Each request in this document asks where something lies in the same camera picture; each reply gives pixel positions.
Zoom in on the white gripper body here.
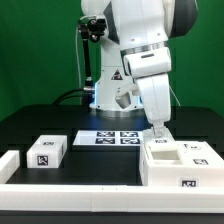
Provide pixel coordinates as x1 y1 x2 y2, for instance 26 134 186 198
136 74 171 125

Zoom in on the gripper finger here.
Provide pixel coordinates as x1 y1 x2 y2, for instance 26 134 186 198
153 122 166 137

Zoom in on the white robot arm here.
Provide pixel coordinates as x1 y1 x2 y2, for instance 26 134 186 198
81 0 198 137

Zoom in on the white cabinet box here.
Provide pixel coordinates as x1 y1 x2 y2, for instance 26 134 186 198
139 145 224 187

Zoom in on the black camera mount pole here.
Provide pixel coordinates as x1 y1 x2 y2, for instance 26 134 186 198
78 17 106 89

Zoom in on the white marker base plate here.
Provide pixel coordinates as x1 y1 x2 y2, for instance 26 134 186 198
73 130 142 146

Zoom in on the black cable bundle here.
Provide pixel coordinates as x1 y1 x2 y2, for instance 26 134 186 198
52 88 94 106

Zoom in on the white front fence rail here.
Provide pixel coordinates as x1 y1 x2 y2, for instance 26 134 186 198
0 184 224 213

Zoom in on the white block with marker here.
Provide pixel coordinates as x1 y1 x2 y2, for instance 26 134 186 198
26 135 67 168

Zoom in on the white left fence piece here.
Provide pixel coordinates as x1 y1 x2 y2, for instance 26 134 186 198
0 150 20 184

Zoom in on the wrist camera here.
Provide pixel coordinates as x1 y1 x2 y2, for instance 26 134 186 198
115 83 139 109

